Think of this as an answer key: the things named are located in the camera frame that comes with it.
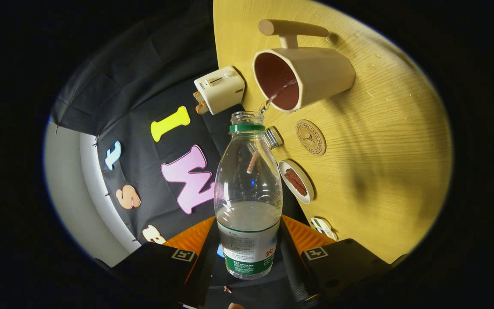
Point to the toast slice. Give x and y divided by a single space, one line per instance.
201 105

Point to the black backdrop cloth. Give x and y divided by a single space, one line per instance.
144 107

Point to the white round plate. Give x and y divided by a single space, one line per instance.
305 197

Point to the brown meat slice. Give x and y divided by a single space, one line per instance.
292 177
300 188

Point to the white toaster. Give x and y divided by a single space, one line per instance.
221 88

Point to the wooden stick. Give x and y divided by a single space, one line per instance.
252 163

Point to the white condiment tray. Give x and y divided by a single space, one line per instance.
323 227

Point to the round wooden coaster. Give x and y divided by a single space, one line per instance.
311 137

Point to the wooden table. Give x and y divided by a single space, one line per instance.
380 171

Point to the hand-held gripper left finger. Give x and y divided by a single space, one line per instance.
152 266

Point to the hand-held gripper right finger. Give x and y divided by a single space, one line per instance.
292 266

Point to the clear plastic juice bottle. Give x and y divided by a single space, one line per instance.
247 231

